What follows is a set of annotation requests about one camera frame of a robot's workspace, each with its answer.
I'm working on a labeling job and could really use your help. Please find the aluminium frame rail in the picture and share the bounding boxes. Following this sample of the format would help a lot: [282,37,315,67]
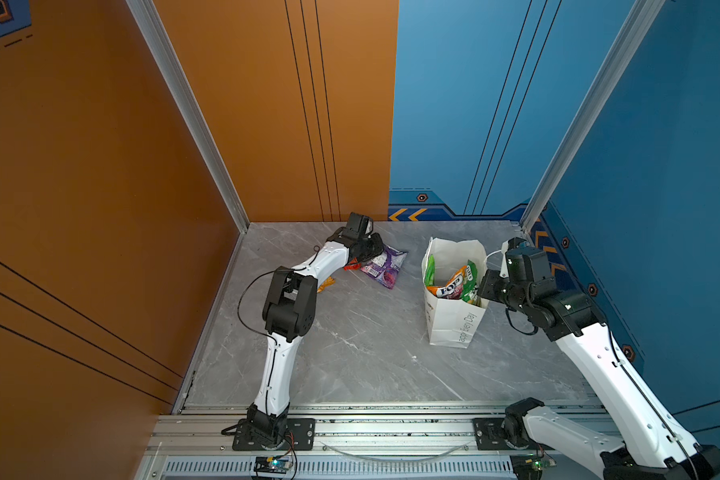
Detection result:
[133,400,664,480]

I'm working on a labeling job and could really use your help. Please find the purple snack packet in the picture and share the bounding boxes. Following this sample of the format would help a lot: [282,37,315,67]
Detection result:
[361,245,408,289]

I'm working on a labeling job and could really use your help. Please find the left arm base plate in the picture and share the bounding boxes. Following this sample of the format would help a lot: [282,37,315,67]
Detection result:
[232,418,316,453]

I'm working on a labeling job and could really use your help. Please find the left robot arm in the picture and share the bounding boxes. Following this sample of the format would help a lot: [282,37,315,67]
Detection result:
[236,227,384,449]

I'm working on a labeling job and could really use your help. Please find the right circuit board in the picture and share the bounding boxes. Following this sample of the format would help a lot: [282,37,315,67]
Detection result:
[510,456,557,480]

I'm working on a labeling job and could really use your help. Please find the aluminium corner post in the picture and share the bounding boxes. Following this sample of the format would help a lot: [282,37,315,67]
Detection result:
[126,0,250,234]
[520,0,665,235]

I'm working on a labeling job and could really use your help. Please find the green Fox's candy bag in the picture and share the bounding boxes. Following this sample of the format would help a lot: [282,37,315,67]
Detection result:
[460,260,479,305]

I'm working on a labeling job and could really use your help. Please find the circuit board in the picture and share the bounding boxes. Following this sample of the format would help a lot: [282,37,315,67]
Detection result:
[510,456,557,480]
[253,456,294,478]

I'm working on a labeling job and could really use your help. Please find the green chips bag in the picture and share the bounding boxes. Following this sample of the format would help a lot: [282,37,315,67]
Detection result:
[423,255,436,287]

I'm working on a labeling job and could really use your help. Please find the orange candy wrapper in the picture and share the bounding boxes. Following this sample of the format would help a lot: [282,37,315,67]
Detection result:
[317,276,336,293]

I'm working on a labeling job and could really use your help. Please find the left circuit board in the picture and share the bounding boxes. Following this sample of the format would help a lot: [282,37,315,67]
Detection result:
[253,456,294,478]

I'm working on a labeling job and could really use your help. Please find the right aluminium corner post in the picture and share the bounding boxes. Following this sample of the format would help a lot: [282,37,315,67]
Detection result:
[520,0,665,235]

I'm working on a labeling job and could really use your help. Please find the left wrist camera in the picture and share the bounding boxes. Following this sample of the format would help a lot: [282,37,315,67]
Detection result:
[342,212,373,241]

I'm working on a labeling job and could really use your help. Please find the white paper gift bag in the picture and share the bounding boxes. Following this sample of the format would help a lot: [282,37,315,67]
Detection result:
[421,238,499,349]

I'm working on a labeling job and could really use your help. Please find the orange Fox's candy bag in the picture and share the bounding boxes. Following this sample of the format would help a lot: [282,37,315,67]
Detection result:
[426,267,469,300]

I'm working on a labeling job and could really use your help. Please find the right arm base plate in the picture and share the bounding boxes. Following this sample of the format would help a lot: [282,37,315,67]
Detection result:
[471,417,548,453]

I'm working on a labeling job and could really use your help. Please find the red candy wrapper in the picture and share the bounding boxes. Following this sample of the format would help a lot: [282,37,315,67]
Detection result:
[343,260,363,271]

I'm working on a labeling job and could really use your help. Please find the left aluminium corner post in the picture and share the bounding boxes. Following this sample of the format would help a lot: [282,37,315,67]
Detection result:
[126,0,250,234]

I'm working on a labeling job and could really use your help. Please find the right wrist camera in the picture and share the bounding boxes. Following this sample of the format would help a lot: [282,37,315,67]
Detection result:
[500,237,557,292]

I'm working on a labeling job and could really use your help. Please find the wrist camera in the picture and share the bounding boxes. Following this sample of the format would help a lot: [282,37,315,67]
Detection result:
[500,237,557,292]
[342,212,373,241]

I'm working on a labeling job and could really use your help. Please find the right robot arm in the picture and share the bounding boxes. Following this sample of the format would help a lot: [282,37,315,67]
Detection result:
[480,270,720,479]

